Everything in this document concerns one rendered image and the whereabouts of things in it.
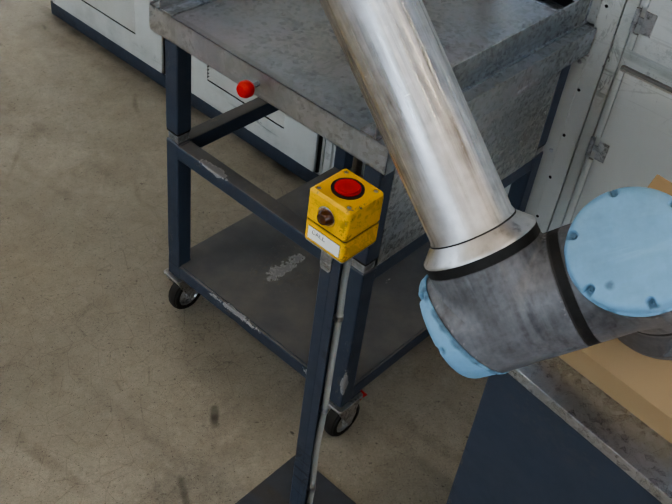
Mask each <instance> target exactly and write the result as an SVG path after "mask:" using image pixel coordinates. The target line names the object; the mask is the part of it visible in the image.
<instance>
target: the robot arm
mask: <svg viewBox="0 0 672 504"><path fill-rule="evenodd" d="M319 1H320V3H321V5H322V7H323V9H324V12H325V14H326V16H327V18H328V20H329V23H330V25H331V27H332V29H333V31H334V33H335V36H336V38H337V40H338V42H339V44H340V47H341V49H342V51H343V53H344V55H345V57H346V60H347V62H348V64H349V66H350V68H351V71H352V73H353V75H354V77H355V79H356V81H357V84H358V86H359V88H360V90H361V92H362V95H363V97H364V99H365V101H366V103H367V106H368V108H369V110H370V112H371V114H372V116H373V119H374V121H375V123H376V125H377V127H378V130H379V132H380V134H381V136H382V138H383V141H384V143H385V145H386V147H387V149H388V151H389V154H390V156H391V158H392V160H393V162H394V164H395V167H396V169H397V171H398V173H399V175H400V178H401V180H402V182H403V184H404V186H405V189H406V191H407V193H408V195H409V197H410V199H411V202H412V204H413V206H414V208H415V210H416V213H417V215H418V217H419V219H420V221H421V223H422V226H423V228H424V230H425V232H426V234H427V237H428V239H429V241H430V249H429V251H428V254H427V256H426V259H425V261H424V267H425V269H426V271H427V275H426V276H425V277H424V278H423V279H422V280H421V282H420V285H419V297H420V298H421V300H422V301H421V302H420V308H421V312H422V316H423V319H424V322H425V325H426V327H427V330H428V332H429V334H430V336H431V338H432V340H433V342H434V344H435V346H436V347H438V349H439V351H440V354H441V355H442V357H443V358H444V360H445V361H446V362H447V363H448V364H449V365H450V366H451V367H452V368H453V369H454V370H455V371H456V372H457V373H459V374H461V375H462V376H465V377H467V378H474V379H476V378H482V377H487V376H491V375H496V374H498V375H501V374H506V373H508V372H509V371H512V370H515V369H518V368H521V367H525V366H528V365H531V364H534V363H538V362H541V361H544V360H548V359H551V358H554V357H557V356H561V355H564V354H567V353H570V352H574V351H577V350H580V349H583V348H587V347H590V346H593V345H596V344H599V343H602V342H606V341H609V340H612V339H615V338H618V339H619V340H620V341H621V342H622V343H624V344H625V345H626V346H628V347H629V348H631V349H632V350H634V351H636V352H638V353H640V354H642V355H645V356H648V357H651V358H655V359H660V360H672V196H670V195H669V194H667V193H664V192H662V191H659V190H656V189H652V188H647V187H623V188H618V189H615V190H612V191H608V192H606V193H603V194H601V195H599V196H598V197H596V198H594V199H593V200H592V201H590V202H589V203H588V204H587V205H585V206H584V207H583V208H582V209H581V211H580V212H579V213H578V214H577V216H576V217H575V218H574V220H573V222H572V223H570V224H567V225H564V226H561V227H559V228H556V229H554V230H551V231H548V232H545V233H542V232H541V230H540V228H539V226H538V224H537V221H536V219H535V217H534V216H533V215H530V214H528V213H525V212H522V211H520V210H517V209H515V208H514V207H513V206H512V205H511V203H510V200H509V198H508V196H507V193H506V191H505V189H504V187H503V184H502V182H501V180H500V177H499V175H498V173H497V171H496V168H495V166H494V164H493V161H492V159H491V157H490V154H489V152H488V150H487V148H486V145H485V143H484V141H483V138H482V136H481V134H480V132H479V129H478V127H477V125H476V122H475V120H474V118H473V116H472V113H471V111H470V109H469V106H468V104H467V102H466V100H465V97H464V95H463V93H462V90H461V88H460V86H459V84H458V81H457V79H456V77H455V74H454V72H453V70H452V68H451V65H450V63H449V61H448V58H447V56H446V54H445V51H444V49H443V47H442V45H441V42H440V40H439V38H438V35H437V33H436V31H435V29H434V26H433V24H432V22H431V19H430V17H429V15H428V13H427V10H426V8H425V6H424V3H423V1H422V0H319Z"/></svg>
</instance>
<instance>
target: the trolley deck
mask: <svg viewBox="0 0 672 504"><path fill-rule="evenodd" d="M422 1H423V3H424V6H425V8H426V10H427V13H428V15H429V17H430V19H431V22H432V24H433V26H434V29H435V31H436V33H437V35H438V38H439V40H440V42H441V45H442V47H443V49H444V51H445V54H446V56H447V58H448V61H449V63H450V65H451V66H453V65H455V64H457V63H459V62H461V61H463V60H465V59H466V58H468V57H470V56H472V55H474V54H476V53H478V52H480V51H482V50H484V49H485V48H487V47H489V46H491V45H493V44H495V43H497V42H499V41H501V40H503V39H504V38H506V37H508V36H510V35H512V34H514V33H516V32H518V31H520V30H522V29H523V28H525V27H527V26H529V25H531V24H533V23H535V22H537V21H539V20H541V19H542V18H544V17H546V16H548V15H550V14H552V13H554V12H556V11H555V10H553V9H551V8H549V7H547V6H545V5H542V4H540V3H538V2H536V1H534V0H422ZM158 7H159V0H152V1H149V18H150V30H152V31H154V32H155V33H157V34H158V35H160V36H162V37H163V38H165V39H166V40H168V41H170V42H171V43H173V44H174V45H176V46H178V47H179V48H181V49H182V50H184V51H186V52H187V53H189V54H190V55H192V56H194V57H195V58H197V59H198V60H200V61H202V62H203V63H205V64H206V65H208V66H210V67H211V68H213V69H214V70H216V71H218V72H219V73H221V74H222V75H224V76H226V77H227V78H229V79H230V80H232V81H234V82H235V83H237V84H238V83H239V82H240V81H243V80H249V81H251V82H252V83H254V82H256V81H259V82H260V86H258V87H256V88H255V92H254V95H256V96H258V97H259V98H261V99H262V100H264V101H266V102H267V103H269V104H270V105H272V106H274V107H275V108H277V109H278V110H280V111H282V112H283V113H285V114H286V115H288V116H290V117H291V118H293V119H294V120H296V121H298V122H299V123H301V124H302V125H304V126H306V127H307V128H309V129H310V130H312V131H314V132H315V133H317V134H318V135H320V136H322V137H323V138H325V139H326V140H328V141H330V142H331V143H333V144H334V145H336V146H338V147H339V148H341V149H342V150H344V151H346V152H347V153H349V154H350V155H352V156H354V157H355V158H357V159H358V160H360V161H362V162H363V163H365V164H366V165H368V166H370V167H371V168H373V169H374V170H376V171H378V172H379V173H381V174H382V175H384V176H386V175H387V174H389V173H391V172H392V171H394V170H395V169H396V167H395V164H394V162H393V160H392V158H391V156H390V154H389V151H388V149H387V147H386V145H385V143H384V141H383V139H381V140H379V141H376V140H374V139H372V138H371V137H369V136H367V135H366V134H364V133H363V132H361V131H360V129H361V128H362V127H364V126H366V125H368V124H370V123H372V122H374V119H373V116H372V114H371V112H370V110H369V108H368V106H367V103H366V101H365V99H364V97H363V95H362V92H361V90H360V88H359V86H358V84H357V81H356V79H355V77H354V75H353V73H352V71H351V68H350V66H349V64H348V62H347V60H346V57H345V55H344V53H343V51H342V49H341V47H340V44H339V42H338V40H337V38H336V36H335V33H334V31H333V29H332V27H331V25H330V23H329V20H328V18H327V16H326V14H325V12H324V9H323V7H322V5H321V3H320V1H319V0H216V1H213V2H210V3H208V4H205V5H202V6H199V7H197V8H194V9H191V10H188V11H186V12H183V13H180V14H177V15H175V16H172V17H171V16H169V15H168V14H166V13H164V12H163V11H161V10H159V9H158ZM596 29H597V28H592V27H590V26H587V25H583V26H582V27H580V28H578V29H576V30H575V31H573V32H571V33H569V34H567V35H566V36H564V37H562V38H560V39H559V40H557V41H555V42H553V43H551V44H550V45H548V46H546V47H544V48H543V49H541V50H539V51H537V52H535V53H534V54H532V55H530V56H528V57H527V58H525V59H523V60H521V61H519V62H518V63H516V64H514V65H512V66H511V67H509V68H507V69H505V70H503V71H502V72H500V73H498V74H496V75H495V76H493V77H491V78H489V79H487V80H486V81H484V82H482V83H480V84H479V85H477V86H475V87H473V88H471V89H470V90H468V91H466V92H464V93H463V95H464V97H465V100H466V102H467V104H468V106H469V109H470V111H471V113H472V116H473V118H474V120H475V121H477V120H479V119H480V118H482V117H484V116H485V115H487V114H489V113H490V112H492V111H494V110H495V109H497V108H499V107H500V106H502V105H503V104H505V103H507V102H508V101H510V100H512V99H513V98H515V97H517V96H518V95H520V94H522V93H523V92H525V91H527V90H528V89H530V88H532V87H533V86H535V85H537V84H538V83H540V82H542V81H543V80H545V79H547V78H548V77H550V76H552V75H553V74H555V73H557V72H558V71H560V70H562V69H563V68H565V67H567V66H568V65H570V64H572V63H573V62H575V61H577V60H578V59H580V58H582V57H583V56H585V55H587V54H588V53H589V51H590V48H591V45H592V42H593V39H594V36H595V32H596Z"/></svg>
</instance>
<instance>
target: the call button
mask: <svg viewBox="0 0 672 504"><path fill-rule="evenodd" d="M334 189H335V190H336V192H337V193H339V194H341V195H343V196H348V197H352V196H356V195H358V194H360V192H361V190H362V188H361V185H360V184H359V183H358V182H356V181H355V180H352V179H341V180H339V181H337V182H336V183H335V185H334Z"/></svg>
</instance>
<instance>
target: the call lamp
mask: <svg viewBox="0 0 672 504"><path fill-rule="evenodd" d="M317 220H318V222H319V223H320V224H321V225H323V226H326V227H333V226H334V225H335V222H336V219H335V215H334V213H333V212H332V210H331V209H330V208H328V207H327V206H320V207H319V208H318V213H317Z"/></svg>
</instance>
